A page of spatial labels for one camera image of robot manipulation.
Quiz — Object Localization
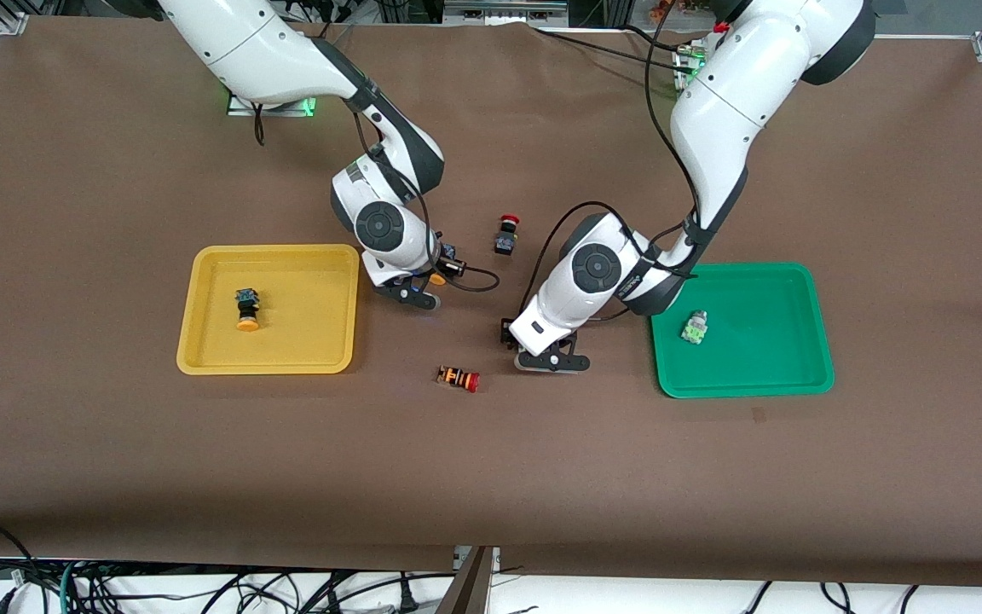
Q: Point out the yellow plastic tray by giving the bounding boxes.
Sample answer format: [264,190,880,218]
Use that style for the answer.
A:
[176,244,361,376]

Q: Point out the brown table cover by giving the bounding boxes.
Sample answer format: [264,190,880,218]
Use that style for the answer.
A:
[0,15,982,589]

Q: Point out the grey metal device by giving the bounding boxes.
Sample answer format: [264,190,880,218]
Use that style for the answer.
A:
[443,0,570,27]

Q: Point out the yellow push button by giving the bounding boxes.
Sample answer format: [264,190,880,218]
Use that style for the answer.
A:
[428,244,459,287]
[234,287,263,333]

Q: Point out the red button orange striped body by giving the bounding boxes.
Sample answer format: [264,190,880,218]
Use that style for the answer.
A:
[436,365,482,394]

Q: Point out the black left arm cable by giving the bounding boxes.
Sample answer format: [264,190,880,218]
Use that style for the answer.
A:
[521,0,707,321]

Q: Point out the green plastic tray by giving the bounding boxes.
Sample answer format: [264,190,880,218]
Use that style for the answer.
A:
[646,262,836,399]

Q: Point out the metal frame post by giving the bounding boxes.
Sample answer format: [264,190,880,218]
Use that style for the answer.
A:
[438,546,501,614]

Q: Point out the green floor cable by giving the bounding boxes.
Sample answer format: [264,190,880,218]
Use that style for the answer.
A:
[58,559,88,614]

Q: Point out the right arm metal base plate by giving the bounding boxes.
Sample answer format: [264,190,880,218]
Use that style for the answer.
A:
[225,94,318,118]

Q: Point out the black floor cable tangle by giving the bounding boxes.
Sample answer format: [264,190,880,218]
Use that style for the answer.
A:
[73,567,458,614]

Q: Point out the black cables on table cover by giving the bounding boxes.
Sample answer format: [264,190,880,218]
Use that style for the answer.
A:
[532,20,679,67]

